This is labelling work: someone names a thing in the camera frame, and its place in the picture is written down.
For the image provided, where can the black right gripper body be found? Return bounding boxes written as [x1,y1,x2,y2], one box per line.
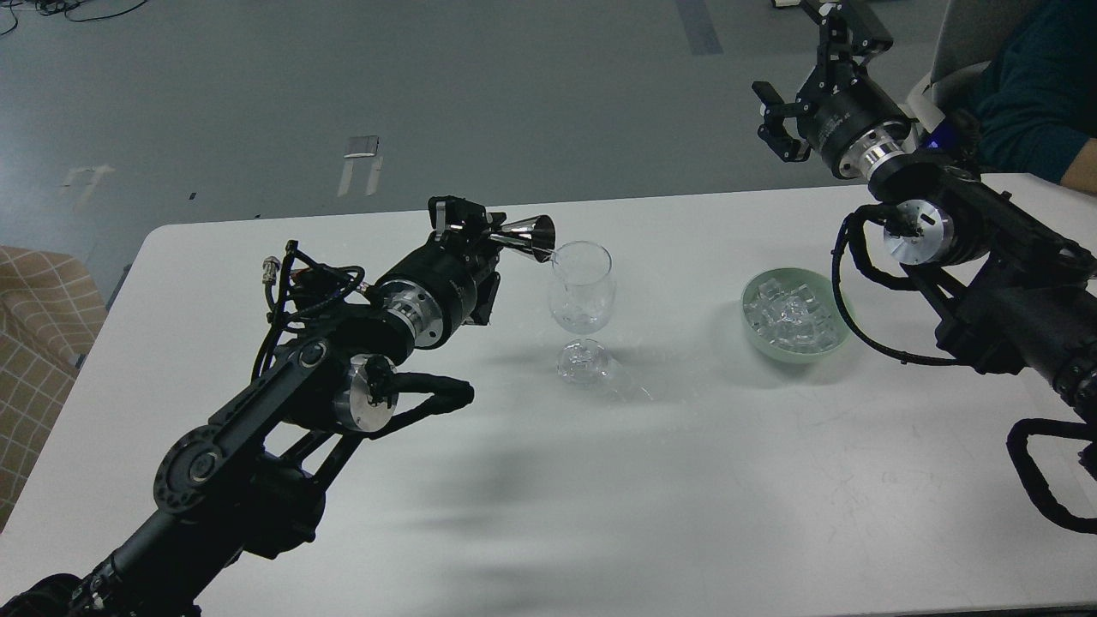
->
[795,75,913,180]

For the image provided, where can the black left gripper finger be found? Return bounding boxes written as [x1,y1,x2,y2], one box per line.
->
[467,273,501,326]
[427,195,506,256]

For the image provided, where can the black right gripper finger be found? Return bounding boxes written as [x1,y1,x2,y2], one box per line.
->
[800,1,895,87]
[753,81,812,162]

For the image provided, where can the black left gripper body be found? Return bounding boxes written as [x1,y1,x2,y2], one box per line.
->
[375,243,499,349]

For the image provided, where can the silver steel jigger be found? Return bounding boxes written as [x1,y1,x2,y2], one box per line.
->
[489,214,556,263]

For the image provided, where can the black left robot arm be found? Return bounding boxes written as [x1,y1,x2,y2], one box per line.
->
[3,197,555,616]

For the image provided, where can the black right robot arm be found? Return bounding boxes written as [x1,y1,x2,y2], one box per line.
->
[753,1,1096,534]

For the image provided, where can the clear wine glass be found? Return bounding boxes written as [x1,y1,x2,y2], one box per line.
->
[549,242,617,384]

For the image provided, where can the pile of clear ice cubes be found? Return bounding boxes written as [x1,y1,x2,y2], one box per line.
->
[743,276,840,355]

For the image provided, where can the grey office chair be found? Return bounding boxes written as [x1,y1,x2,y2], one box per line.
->
[906,1,1040,132]

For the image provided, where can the green bowl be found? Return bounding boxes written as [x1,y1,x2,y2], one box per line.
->
[740,268,853,364]

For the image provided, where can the seated person in teal sweater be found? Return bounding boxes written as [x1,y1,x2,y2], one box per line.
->
[970,1,1096,193]

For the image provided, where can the beige checkered cushion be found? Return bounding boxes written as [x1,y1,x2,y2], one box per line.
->
[1,246,108,524]

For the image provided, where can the black cables on floor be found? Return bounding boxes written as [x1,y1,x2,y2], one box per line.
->
[0,0,148,35]

